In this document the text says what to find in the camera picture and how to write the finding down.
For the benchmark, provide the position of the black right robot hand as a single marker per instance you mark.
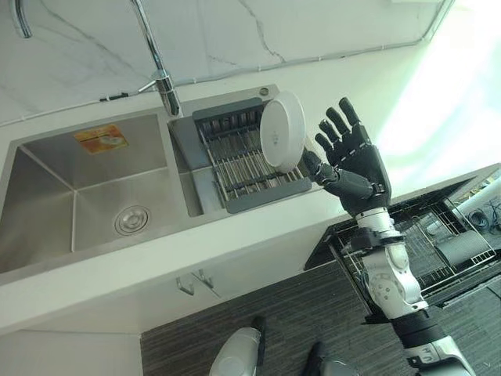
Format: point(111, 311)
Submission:
point(358, 156)

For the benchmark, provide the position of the white round plate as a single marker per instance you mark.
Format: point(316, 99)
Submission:
point(282, 131)

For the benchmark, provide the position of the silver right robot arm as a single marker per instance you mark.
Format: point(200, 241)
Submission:
point(403, 290)

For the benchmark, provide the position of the black open dishwasher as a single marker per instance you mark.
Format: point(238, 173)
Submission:
point(411, 243)

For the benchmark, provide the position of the grey dish drying rack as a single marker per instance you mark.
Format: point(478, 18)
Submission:
point(244, 156)

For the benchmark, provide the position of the round sink overflow knob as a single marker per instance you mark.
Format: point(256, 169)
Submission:
point(264, 92)

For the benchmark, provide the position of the metal cabinet hook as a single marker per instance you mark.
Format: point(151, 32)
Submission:
point(187, 285)
point(206, 279)

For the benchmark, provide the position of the silver robot right leg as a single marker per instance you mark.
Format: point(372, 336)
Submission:
point(336, 362)

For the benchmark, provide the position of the chrome kitchen faucet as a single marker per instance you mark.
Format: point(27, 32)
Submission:
point(156, 58)

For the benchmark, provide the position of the round sink drain strainer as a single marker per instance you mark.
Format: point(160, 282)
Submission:
point(132, 221)

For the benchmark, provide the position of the stainless steel sink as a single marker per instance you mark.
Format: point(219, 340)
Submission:
point(109, 180)

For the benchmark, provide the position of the orange sticker label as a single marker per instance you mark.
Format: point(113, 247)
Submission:
point(102, 137)

